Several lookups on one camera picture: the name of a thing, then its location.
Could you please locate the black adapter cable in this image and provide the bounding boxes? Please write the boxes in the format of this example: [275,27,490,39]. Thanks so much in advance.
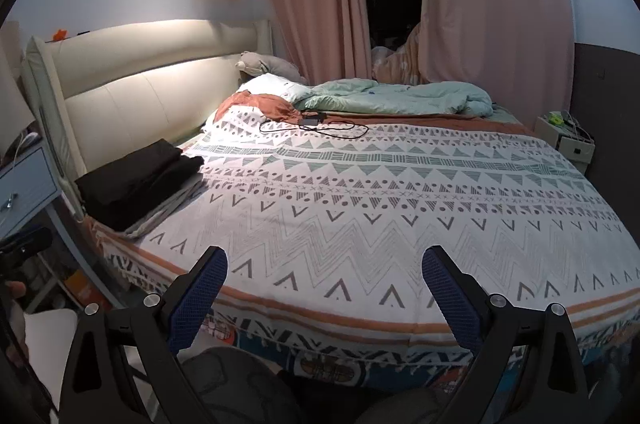
[258,111,370,142]

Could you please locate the mint green duvet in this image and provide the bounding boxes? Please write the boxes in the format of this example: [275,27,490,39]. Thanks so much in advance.
[294,78,494,118]

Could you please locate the black garment with yellow print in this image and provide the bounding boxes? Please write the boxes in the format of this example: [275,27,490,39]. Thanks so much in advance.
[76,139,204,231]

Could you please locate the colourful bed skirt sheet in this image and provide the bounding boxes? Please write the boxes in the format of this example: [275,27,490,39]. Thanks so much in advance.
[199,308,640,400]

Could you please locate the white pillow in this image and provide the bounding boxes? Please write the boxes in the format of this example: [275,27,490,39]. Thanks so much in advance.
[238,73,311,104]

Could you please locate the green object on cabinet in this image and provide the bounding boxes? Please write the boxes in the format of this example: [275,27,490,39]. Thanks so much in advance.
[546,112,564,126]

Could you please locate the rust orange blanket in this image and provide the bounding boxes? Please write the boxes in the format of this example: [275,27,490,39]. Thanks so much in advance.
[214,92,535,136]

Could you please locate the white bedside cabinet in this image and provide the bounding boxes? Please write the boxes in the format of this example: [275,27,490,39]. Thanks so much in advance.
[534,110,596,175]

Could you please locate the cream padded headboard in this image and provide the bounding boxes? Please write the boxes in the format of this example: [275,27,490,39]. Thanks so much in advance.
[22,20,273,216]

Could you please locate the white patterned bedspread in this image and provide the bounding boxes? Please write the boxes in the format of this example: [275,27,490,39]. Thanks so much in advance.
[91,106,639,367]

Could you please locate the pink curtain right panel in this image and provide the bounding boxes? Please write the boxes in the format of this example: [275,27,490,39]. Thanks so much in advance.
[373,0,574,126]

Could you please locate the person's left hand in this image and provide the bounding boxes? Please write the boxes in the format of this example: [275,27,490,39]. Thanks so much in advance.
[1,281,29,368]

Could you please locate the orange object on headboard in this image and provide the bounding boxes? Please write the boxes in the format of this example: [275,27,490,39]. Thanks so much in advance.
[52,30,67,42]

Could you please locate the grey plush pillow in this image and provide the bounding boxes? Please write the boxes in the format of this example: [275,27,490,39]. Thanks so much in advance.
[235,51,308,85]

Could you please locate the black power adapter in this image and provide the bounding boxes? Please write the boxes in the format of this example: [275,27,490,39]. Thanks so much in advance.
[298,115,326,128]

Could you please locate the blue grey nightstand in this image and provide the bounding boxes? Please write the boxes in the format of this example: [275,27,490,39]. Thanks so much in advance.
[1,140,124,308]

